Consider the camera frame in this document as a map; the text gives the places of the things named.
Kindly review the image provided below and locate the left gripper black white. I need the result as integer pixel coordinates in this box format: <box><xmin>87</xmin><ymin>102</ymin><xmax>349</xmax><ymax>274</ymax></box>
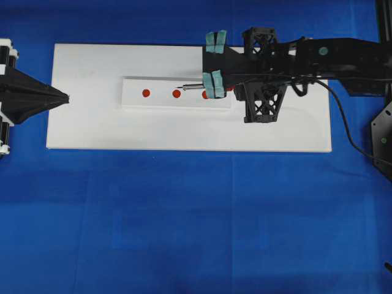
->
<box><xmin>0</xmin><ymin>38</ymin><xmax>70</xmax><ymax>157</ymax></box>

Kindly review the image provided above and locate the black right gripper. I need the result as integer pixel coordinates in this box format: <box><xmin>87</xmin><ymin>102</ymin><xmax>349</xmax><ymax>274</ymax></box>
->
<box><xmin>223</xmin><ymin>27</ymin><xmax>306</xmax><ymax>123</ymax></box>

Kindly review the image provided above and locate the black soldering iron cord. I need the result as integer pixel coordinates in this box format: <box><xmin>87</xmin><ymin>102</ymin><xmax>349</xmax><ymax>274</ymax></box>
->
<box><xmin>229</xmin><ymin>73</ymin><xmax>392</xmax><ymax>166</ymax></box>

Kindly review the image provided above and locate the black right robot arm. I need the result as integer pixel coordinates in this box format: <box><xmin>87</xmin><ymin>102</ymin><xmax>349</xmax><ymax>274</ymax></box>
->
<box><xmin>222</xmin><ymin>28</ymin><xmax>391</xmax><ymax>123</ymax></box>

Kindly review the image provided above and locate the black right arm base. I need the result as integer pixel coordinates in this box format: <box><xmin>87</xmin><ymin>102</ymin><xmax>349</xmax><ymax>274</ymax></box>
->
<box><xmin>371</xmin><ymin>102</ymin><xmax>391</xmax><ymax>181</ymax></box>

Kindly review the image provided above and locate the large white base board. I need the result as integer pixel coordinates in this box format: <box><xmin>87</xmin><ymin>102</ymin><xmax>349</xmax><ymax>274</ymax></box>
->
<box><xmin>47</xmin><ymin>43</ymin><xmax>332</xmax><ymax>153</ymax></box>

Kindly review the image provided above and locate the small white marked block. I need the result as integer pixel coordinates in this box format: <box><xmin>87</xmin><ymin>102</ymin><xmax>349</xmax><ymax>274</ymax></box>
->
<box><xmin>121</xmin><ymin>77</ymin><xmax>232</xmax><ymax>111</ymax></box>

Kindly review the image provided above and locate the blue table cloth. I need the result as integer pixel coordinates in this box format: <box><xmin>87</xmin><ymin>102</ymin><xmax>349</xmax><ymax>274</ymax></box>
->
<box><xmin>1</xmin><ymin>1</ymin><xmax>391</xmax><ymax>293</ymax></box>

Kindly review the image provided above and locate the black object at edge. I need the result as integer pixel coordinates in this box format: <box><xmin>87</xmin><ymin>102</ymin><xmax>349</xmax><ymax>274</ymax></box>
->
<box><xmin>384</xmin><ymin>262</ymin><xmax>392</xmax><ymax>273</ymax></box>

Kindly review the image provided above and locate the black aluminium frame post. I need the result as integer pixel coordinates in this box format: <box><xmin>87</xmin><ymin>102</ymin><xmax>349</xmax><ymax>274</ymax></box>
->
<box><xmin>375</xmin><ymin>0</ymin><xmax>392</xmax><ymax>43</ymax></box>

